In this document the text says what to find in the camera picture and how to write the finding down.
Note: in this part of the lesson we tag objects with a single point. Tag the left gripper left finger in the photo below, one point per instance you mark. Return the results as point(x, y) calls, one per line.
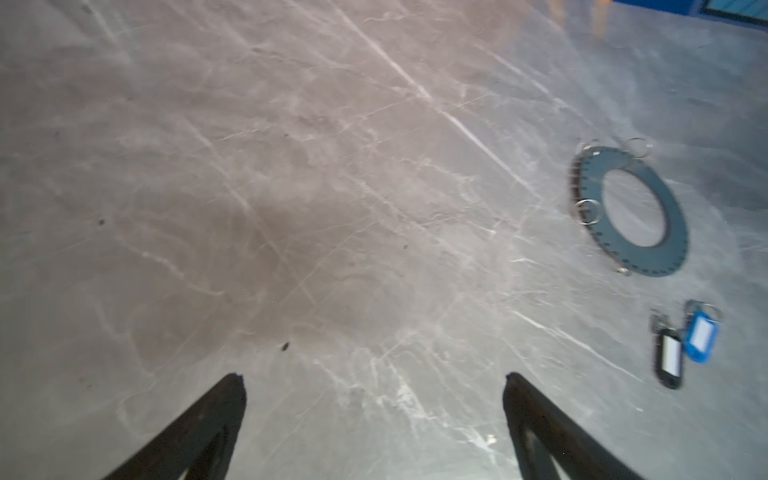
point(199, 444)

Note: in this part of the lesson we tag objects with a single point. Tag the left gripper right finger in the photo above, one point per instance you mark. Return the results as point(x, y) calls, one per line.
point(548, 442)

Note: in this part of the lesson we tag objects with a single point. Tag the black key tag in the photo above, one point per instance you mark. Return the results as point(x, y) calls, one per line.
point(668, 358)

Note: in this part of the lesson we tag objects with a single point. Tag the blue key tag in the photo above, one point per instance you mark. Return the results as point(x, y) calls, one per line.
point(702, 329)

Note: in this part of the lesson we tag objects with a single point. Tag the perforated metal ring disc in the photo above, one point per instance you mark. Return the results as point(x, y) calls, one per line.
point(591, 165)

